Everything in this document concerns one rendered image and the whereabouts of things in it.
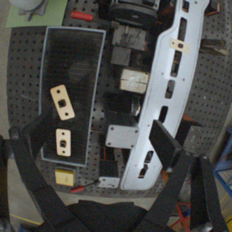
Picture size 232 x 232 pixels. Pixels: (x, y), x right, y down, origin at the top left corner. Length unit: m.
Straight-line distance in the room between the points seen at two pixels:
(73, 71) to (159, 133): 0.25
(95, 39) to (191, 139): 0.54
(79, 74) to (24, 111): 0.69
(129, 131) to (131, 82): 0.15
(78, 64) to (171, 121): 0.43
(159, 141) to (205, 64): 0.90
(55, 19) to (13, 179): 2.48
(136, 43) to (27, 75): 0.67
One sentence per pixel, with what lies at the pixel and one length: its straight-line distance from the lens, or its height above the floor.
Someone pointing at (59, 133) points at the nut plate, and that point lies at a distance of 0.41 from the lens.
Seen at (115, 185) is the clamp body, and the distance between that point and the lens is 0.68.
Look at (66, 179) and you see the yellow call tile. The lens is 0.52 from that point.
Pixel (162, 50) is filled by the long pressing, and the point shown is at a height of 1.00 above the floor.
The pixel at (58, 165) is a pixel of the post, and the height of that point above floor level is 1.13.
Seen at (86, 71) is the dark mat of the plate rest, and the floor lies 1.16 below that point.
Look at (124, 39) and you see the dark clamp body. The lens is 0.44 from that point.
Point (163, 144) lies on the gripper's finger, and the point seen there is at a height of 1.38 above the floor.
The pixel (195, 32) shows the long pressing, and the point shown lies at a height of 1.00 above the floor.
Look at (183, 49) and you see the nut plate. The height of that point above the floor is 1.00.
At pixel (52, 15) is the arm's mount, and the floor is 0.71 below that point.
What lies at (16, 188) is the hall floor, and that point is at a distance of 2.98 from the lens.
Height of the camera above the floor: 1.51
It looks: 68 degrees down
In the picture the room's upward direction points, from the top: 167 degrees clockwise
